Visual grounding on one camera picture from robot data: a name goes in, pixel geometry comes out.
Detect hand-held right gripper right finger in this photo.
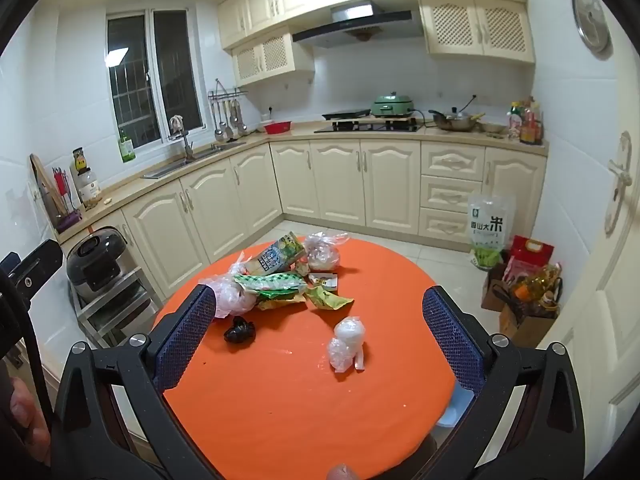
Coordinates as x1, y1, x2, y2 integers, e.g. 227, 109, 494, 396
422, 285, 587, 480

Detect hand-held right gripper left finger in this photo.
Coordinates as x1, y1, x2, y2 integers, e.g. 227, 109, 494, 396
50, 284, 221, 480

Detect light blue trash bin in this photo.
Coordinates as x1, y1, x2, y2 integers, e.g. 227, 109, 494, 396
434, 390, 473, 428

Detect green yellow juice carton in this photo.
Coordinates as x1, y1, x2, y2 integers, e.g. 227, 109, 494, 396
248, 230, 307, 277

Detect clear plastic bag with food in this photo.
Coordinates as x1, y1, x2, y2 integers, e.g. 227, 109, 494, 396
304, 231, 351, 273

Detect person's left hand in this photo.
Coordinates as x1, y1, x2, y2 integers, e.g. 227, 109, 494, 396
10, 377, 53, 467

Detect black crumpled plastic bag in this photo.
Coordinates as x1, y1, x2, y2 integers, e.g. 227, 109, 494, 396
223, 316, 257, 345

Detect white crumpled plastic bag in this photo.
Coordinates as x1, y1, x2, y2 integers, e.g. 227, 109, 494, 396
199, 270, 258, 318

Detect purple utensil holder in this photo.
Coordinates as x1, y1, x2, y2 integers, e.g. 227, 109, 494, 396
52, 167, 83, 233

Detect small cardboard box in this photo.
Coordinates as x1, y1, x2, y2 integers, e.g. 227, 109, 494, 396
481, 262, 513, 312

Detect black rice cooker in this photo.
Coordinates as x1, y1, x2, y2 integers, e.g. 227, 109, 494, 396
66, 226, 137, 305

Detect metal rack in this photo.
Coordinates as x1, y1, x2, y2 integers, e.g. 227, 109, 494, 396
75, 265, 163, 351

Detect large cardboard box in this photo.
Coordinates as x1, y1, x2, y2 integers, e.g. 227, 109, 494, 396
499, 285, 563, 351

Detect wooden cutting board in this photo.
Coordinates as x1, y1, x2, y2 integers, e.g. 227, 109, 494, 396
29, 154, 68, 233

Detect clear jar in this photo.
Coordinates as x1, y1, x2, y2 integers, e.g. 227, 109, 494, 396
79, 167, 102, 211

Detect green snack wrapper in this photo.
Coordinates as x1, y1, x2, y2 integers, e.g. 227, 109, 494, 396
234, 270, 308, 297

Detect clear crumpled plastic bag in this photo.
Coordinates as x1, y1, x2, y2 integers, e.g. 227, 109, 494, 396
327, 316, 367, 373

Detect red bag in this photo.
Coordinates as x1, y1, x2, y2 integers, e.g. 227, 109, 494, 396
502, 235, 556, 286

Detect white green rice bag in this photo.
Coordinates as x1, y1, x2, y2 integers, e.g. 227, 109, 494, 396
467, 192, 517, 271

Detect yellow-green wrapper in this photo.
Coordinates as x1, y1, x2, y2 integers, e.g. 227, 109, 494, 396
305, 286, 355, 312

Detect round orange table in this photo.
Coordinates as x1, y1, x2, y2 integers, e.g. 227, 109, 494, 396
152, 236, 458, 480

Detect beige countertop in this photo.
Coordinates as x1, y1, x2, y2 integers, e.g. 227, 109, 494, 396
55, 120, 550, 233

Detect green bottle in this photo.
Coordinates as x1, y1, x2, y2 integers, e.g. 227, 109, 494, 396
117, 129, 137, 163

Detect cream door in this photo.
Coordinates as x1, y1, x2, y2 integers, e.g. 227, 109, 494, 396
537, 35, 640, 466

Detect steel sink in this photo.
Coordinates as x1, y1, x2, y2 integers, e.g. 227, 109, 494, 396
142, 141, 247, 180

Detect metal faucet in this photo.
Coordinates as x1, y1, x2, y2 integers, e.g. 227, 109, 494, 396
168, 115, 196, 161

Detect cream lower cabinets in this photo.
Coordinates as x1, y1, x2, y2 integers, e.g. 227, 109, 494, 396
60, 137, 548, 311

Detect window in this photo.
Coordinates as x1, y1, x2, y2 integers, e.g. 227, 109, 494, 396
105, 7, 206, 150

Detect metal wok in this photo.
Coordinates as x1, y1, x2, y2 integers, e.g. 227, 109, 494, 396
429, 106, 486, 132

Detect utensil rack with utensils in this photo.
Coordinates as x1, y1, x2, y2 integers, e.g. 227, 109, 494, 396
207, 79, 249, 142

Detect black gas stove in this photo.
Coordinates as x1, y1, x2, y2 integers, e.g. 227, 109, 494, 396
314, 117, 423, 134

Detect cluster of condiment bottles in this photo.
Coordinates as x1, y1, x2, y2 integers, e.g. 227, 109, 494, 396
507, 97, 546, 146

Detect green electric pot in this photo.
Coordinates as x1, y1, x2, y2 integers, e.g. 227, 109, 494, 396
370, 91, 417, 117

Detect black griddle pan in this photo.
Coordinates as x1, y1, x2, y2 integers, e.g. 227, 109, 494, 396
321, 108, 372, 121

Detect range hood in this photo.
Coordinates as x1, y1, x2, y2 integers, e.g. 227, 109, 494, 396
291, 2, 425, 50

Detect small lattice wall cabinet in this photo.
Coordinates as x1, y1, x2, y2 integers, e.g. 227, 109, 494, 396
231, 32, 316, 88

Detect wide lattice wall cabinet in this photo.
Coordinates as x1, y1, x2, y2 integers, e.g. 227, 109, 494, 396
419, 0, 536, 64

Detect silver wall clock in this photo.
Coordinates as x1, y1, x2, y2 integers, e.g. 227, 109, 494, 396
571, 0, 613, 57

